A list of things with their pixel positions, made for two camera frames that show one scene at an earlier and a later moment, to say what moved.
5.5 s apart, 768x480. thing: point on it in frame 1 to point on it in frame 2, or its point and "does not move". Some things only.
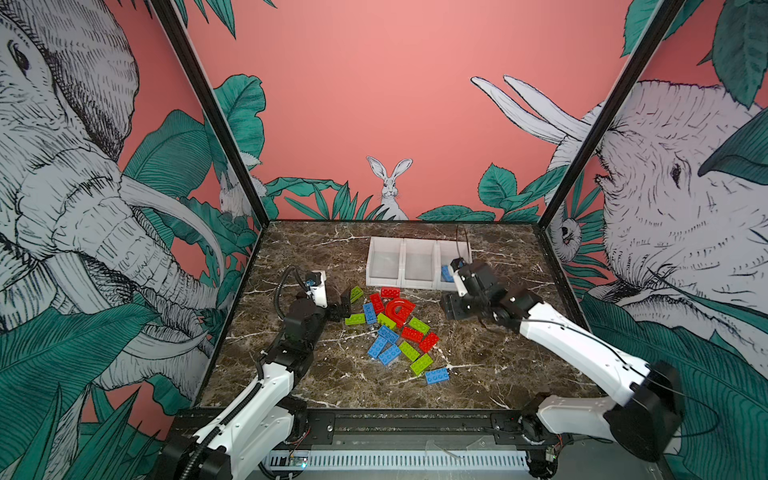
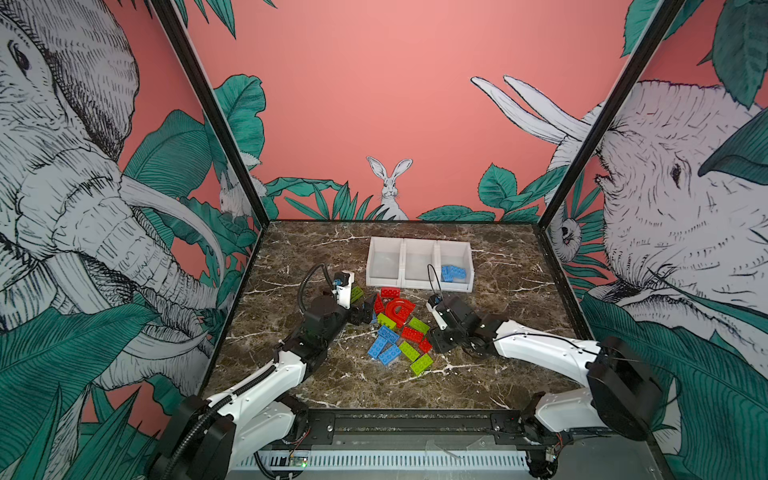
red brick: x=429 y=341 does not move
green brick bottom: x=421 y=364 does not move
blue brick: x=445 y=275 does not move
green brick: x=419 y=325 does not move
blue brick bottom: x=437 y=375 to x=448 y=273
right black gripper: x=454 y=304 to x=438 y=341
